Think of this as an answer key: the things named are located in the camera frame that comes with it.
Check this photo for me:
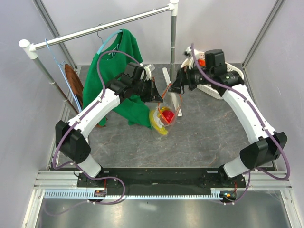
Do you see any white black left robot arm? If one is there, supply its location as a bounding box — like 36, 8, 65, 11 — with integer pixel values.
55, 62, 163, 187

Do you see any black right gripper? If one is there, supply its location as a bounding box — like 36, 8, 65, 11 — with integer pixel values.
169, 61, 214, 94

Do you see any yellow banana bunch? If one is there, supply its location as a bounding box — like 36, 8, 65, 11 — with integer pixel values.
149, 107, 170, 135

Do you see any clear zip top bag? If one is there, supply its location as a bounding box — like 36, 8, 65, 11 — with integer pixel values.
149, 83, 182, 137

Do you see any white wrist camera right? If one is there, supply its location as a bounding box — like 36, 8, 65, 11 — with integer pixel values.
181, 47, 199, 70

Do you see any slotted cable duct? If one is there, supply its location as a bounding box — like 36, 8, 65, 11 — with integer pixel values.
44, 189, 231, 200

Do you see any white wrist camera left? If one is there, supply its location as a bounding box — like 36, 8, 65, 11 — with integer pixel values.
140, 63, 155, 81

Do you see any light blue hanger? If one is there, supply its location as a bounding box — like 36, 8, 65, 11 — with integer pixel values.
45, 39, 82, 113

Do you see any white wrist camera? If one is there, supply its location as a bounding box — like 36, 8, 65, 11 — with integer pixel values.
140, 63, 155, 81
181, 47, 199, 70

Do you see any red pomegranate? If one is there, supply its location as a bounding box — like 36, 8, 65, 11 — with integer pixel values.
162, 110, 175, 125

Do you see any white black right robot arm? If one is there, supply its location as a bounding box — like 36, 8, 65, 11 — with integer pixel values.
169, 47, 290, 187

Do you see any brown towel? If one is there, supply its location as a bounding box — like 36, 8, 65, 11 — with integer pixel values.
64, 64, 84, 108

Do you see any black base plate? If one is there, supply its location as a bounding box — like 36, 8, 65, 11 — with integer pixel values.
77, 168, 246, 196

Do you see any blue shirt hanger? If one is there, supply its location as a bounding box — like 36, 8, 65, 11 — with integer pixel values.
96, 29, 122, 55

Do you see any aluminium frame rail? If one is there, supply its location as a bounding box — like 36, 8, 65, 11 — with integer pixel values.
33, 171, 292, 190

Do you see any green shirt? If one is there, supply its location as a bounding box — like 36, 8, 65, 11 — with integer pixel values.
82, 28, 152, 130

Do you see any white plastic basket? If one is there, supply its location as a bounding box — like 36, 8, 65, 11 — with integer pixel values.
180, 51, 245, 100

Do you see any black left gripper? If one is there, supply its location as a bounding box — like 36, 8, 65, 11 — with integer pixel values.
132, 77, 163, 103

